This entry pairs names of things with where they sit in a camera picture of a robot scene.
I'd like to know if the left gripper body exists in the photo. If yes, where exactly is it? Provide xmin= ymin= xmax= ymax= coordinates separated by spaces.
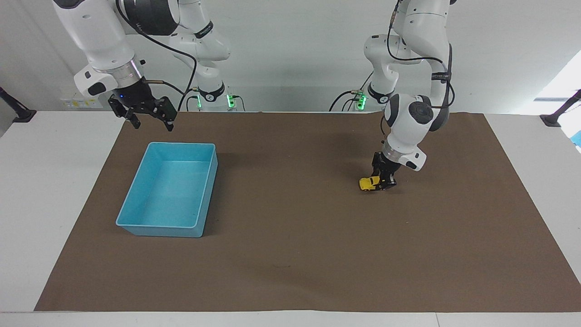
xmin=372 ymin=151 xmax=402 ymax=176

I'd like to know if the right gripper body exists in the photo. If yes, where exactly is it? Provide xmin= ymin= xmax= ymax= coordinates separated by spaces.
xmin=116 ymin=78 xmax=158 ymax=113

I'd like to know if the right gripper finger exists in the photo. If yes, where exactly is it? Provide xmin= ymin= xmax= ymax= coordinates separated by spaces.
xmin=140 ymin=96 xmax=177 ymax=133
xmin=108 ymin=95 xmax=141 ymax=130

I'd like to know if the light blue plastic bin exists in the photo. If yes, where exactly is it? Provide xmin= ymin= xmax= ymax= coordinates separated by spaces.
xmin=115 ymin=141 xmax=219 ymax=238

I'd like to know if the black stand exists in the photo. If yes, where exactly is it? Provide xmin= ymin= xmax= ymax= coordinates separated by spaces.
xmin=0 ymin=86 xmax=37 ymax=124
xmin=539 ymin=89 xmax=581 ymax=128

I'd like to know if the white wall socket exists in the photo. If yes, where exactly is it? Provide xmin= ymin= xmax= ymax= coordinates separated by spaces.
xmin=61 ymin=92 xmax=104 ymax=110

